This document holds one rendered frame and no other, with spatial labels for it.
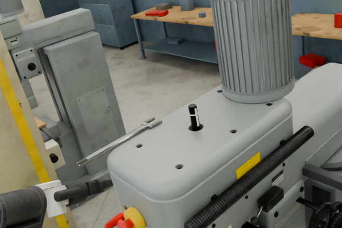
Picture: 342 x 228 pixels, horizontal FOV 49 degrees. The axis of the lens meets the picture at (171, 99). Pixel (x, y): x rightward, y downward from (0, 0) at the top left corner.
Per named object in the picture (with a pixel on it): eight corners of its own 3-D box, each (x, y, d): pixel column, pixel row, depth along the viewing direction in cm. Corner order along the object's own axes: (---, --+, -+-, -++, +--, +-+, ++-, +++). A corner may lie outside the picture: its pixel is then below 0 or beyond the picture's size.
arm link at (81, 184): (85, 202, 152) (62, 209, 142) (80, 178, 153) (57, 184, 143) (108, 197, 145) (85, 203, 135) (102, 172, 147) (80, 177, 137)
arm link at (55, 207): (66, 211, 141) (42, 219, 131) (61, 183, 142) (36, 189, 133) (88, 206, 135) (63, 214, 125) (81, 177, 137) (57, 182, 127)
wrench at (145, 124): (82, 169, 85) (81, 166, 85) (74, 164, 88) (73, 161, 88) (162, 122, 98) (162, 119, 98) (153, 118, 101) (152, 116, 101)
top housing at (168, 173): (177, 256, 78) (163, 197, 72) (111, 203, 97) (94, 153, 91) (301, 148, 104) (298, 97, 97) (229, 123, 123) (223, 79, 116)
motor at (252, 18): (265, 111, 94) (255, -20, 80) (208, 94, 108) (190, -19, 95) (309, 80, 104) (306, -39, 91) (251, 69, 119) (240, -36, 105)
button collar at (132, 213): (141, 238, 85) (135, 218, 82) (126, 226, 89) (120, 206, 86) (148, 233, 86) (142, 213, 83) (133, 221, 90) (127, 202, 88)
